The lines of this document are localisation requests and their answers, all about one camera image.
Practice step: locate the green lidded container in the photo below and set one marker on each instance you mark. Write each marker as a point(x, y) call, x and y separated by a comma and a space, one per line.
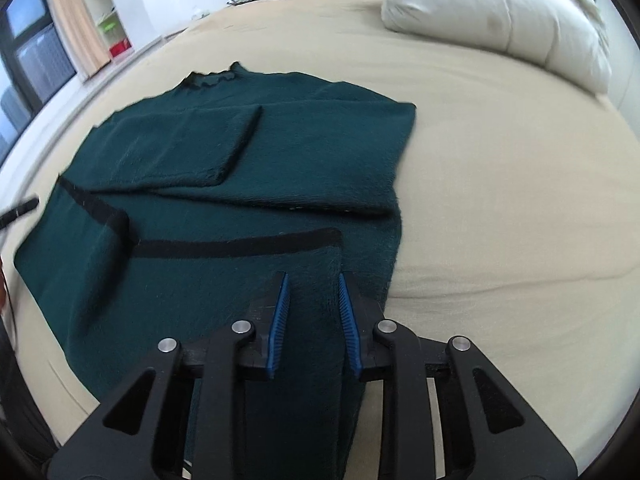
point(109, 24)

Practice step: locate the white wardrobe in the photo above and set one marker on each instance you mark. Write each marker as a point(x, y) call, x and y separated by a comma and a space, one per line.
point(620, 60)

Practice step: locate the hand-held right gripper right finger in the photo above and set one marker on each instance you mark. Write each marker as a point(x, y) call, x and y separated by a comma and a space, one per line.
point(348, 330)

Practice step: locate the dark framed window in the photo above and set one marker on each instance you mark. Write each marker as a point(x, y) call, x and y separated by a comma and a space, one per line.
point(35, 60)

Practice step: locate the red box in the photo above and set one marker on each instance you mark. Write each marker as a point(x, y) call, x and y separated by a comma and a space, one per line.
point(121, 49)

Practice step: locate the white window sill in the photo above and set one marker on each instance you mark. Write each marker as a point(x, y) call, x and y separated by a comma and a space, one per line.
point(100, 85)

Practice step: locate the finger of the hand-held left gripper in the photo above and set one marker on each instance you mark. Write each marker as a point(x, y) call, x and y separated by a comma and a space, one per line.
point(20, 212)

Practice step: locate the dark green sweater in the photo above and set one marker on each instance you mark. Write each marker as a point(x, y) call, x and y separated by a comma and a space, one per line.
point(310, 150)

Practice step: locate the white folded duvet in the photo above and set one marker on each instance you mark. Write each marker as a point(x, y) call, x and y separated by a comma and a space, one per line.
point(475, 5)

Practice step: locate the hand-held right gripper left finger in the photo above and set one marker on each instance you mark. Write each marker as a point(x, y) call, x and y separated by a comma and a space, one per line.
point(278, 320)

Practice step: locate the beige curtain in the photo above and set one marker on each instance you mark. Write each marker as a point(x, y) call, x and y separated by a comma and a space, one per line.
point(75, 25)

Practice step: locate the bed with beige sheet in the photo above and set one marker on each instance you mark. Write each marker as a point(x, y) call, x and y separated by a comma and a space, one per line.
point(500, 185)

